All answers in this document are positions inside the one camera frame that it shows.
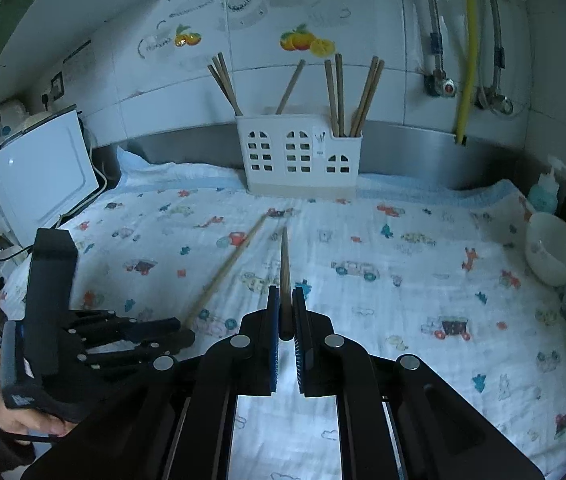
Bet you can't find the white wall cabinet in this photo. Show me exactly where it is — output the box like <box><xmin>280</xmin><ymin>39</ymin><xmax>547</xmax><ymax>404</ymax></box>
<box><xmin>0</xmin><ymin>0</ymin><xmax>173</xmax><ymax>133</ymax></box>

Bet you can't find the white bowl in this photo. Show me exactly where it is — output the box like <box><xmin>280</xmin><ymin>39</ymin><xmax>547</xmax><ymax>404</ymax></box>
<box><xmin>524</xmin><ymin>211</ymin><xmax>566</xmax><ymax>287</ymax></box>

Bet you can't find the white plastic utensil holder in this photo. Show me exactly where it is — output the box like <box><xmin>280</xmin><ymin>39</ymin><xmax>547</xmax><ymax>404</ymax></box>
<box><xmin>235</xmin><ymin>111</ymin><xmax>364</xmax><ymax>196</ymax></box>

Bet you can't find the white power cable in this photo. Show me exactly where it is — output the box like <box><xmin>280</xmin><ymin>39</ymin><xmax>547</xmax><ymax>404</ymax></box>
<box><xmin>82</xmin><ymin>127</ymin><xmax>110</xmax><ymax>198</ymax></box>

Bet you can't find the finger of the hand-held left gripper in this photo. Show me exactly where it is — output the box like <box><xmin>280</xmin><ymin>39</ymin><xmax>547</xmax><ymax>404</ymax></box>
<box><xmin>65</xmin><ymin>310</ymin><xmax>182</xmax><ymax>343</ymax></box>
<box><xmin>70</xmin><ymin>329</ymin><xmax>197</xmax><ymax>378</ymax></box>

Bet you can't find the yellow gas hose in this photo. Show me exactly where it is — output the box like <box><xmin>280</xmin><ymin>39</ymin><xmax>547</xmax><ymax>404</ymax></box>
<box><xmin>456</xmin><ymin>0</ymin><xmax>480</xmax><ymax>147</ymax></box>

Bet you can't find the white wall label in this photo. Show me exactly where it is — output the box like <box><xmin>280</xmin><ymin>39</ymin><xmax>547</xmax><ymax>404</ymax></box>
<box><xmin>62</xmin><ymin>40</ymin><xmax>94</xmax><ymax>68</ymax></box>

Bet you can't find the white countertop oven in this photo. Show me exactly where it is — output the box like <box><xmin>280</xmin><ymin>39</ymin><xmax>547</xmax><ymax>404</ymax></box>
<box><xmin>0</xmin><ymin>105</ymin><xmax>102</xmax><ymax>252</ymax></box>

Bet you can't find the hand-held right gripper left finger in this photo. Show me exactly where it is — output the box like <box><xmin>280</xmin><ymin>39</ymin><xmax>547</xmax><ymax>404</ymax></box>
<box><xmin>20</xmin><ymin>285</ymin><xmax>281</xmax><ymax>480</ymax></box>

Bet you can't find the metal angle valve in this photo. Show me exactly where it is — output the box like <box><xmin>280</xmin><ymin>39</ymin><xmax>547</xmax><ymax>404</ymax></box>
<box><xmin>478</xmin><ymin>87</ymin><xmax>515</xmax><ymax>117</ymax></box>

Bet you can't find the printed white cloth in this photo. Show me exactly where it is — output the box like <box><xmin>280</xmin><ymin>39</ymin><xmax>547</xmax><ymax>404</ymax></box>
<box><xmin>0</xmin><ymin>147</ymin><xmax>566</xmax><ymax>480</ymax></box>

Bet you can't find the wall socket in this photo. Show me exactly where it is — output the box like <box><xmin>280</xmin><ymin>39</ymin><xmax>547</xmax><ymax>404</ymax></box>
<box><xmin>40</xmin><ymin>72</ymin><xmax>66</xmax><ymax>111</ymax></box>

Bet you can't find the metal valve with red knob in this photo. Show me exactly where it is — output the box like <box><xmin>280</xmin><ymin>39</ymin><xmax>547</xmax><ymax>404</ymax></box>
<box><xmin>423</xmin><ymin>70</ymin><xmax>459</xmax><ymax>99</ymax></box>

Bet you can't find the person's left hand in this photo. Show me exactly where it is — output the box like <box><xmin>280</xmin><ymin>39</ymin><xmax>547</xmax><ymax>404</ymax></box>
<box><xmin>0</xmin><ymin>387</ymin><xmax>78</xmax><ymax>436</ymax></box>

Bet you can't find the white plastic packet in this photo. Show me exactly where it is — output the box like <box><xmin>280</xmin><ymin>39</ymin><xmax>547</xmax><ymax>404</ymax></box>
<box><xmin>20</xmin><ymin>114</ymin><xmax>51</xmax><ymax>133</ymax></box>

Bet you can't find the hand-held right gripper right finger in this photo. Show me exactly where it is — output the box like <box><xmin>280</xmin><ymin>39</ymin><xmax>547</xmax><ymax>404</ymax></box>
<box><xmin>294</xmin><ymin>285</ymin><xmax>546</xmax><ymax>480</ymax></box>

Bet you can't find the teal soap pump bottle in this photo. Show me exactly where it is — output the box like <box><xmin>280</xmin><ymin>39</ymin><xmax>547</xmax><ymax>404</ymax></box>
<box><xmin>528</xmin><ymin>156</ymin><xmax>566</xmax><ymax>214</ymax></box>

